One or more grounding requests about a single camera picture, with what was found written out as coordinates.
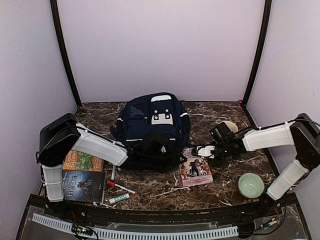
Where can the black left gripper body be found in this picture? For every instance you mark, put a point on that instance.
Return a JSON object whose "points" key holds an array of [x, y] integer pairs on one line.
{"points": [[162, 163]]}

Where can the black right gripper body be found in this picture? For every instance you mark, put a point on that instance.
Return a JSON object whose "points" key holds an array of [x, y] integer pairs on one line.
{"points": [[224, 154]]}

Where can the pink Taming of Shrew book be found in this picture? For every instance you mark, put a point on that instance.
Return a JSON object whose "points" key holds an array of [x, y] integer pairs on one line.
{"points": [[195, 170]]}

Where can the navy blue student backpack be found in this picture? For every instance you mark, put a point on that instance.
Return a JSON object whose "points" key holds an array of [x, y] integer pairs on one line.
{"points": [[159, 112]]}

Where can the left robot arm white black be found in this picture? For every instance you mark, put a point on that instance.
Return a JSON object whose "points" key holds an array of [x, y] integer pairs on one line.
{"points": [[65, 134]]}

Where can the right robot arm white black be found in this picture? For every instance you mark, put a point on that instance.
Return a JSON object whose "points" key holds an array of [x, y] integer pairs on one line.
{"points": [[293, 144]]}

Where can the cream floral ceramic mug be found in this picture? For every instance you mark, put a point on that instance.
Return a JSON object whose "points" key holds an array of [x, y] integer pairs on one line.
{"points": [[231, 125]]}

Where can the pale green ceramic bowl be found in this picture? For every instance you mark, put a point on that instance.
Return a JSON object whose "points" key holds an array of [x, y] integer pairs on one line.
{"points": [[250, 185]]}

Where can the purple capped white marker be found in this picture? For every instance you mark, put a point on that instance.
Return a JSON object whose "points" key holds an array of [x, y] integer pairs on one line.
{"points": [[112, 178]]}

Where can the red capped white marker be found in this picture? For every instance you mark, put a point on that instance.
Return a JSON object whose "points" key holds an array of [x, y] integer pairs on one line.
{"points": [[113, 184]]}

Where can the green white glue stick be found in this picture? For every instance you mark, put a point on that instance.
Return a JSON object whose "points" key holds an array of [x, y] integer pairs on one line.
{"points": [[119, 198]]}

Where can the orange Treehouse book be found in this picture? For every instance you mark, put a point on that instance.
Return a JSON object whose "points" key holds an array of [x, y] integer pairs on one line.
{"points": [[80, 161]]}

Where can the dark Wuthering Heights book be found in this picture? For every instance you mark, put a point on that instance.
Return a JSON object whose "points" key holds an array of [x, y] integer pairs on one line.
{"points": [[83, 186]]}

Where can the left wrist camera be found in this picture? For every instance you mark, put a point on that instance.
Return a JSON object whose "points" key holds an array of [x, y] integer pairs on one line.
{"points": [[163, 149]]}

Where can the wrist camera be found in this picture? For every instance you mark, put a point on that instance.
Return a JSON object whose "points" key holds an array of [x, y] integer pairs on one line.
{"points": [[204, 151], [163, 149]]}

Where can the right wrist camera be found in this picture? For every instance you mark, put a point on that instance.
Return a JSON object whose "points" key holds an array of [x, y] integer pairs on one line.
{"points": [[204, 151]]}

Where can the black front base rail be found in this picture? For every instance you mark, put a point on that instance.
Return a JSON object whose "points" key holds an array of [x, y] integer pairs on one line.
{"points": [[168, 215]]}

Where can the white slotted cable duct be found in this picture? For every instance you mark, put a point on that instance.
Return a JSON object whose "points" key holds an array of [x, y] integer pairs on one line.
{"points": [[122, 231]]}

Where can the right black frame post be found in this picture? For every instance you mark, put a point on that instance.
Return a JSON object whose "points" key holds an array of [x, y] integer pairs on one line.
{"points": [[259, 52]]}

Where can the black frame post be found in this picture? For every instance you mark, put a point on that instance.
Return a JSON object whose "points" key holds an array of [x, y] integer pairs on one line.
{"points": [[63, 52], [259, 52]]}

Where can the left black frame post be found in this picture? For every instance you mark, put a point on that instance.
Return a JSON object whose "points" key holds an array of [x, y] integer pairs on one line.
{"points": [[63, 52]]}

